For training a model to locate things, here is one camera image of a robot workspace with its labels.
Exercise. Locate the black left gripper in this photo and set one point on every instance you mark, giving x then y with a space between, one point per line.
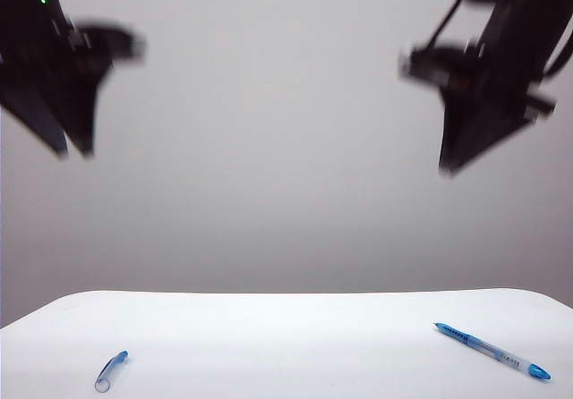
58 68

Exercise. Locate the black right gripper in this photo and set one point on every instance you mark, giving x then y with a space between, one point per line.
497 77

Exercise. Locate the blue clear ballpoint pen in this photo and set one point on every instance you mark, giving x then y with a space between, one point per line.
492 351

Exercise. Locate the clear blue pen cap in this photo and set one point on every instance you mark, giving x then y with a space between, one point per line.
112 365

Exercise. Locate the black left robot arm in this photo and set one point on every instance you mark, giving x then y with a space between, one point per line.
31 10

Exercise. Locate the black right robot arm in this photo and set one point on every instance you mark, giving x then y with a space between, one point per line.
524 1

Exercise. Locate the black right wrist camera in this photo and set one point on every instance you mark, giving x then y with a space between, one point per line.
434 65

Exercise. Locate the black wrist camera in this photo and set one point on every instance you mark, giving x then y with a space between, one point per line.
434 65
112 43

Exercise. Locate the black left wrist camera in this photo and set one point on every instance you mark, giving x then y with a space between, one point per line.
112 43

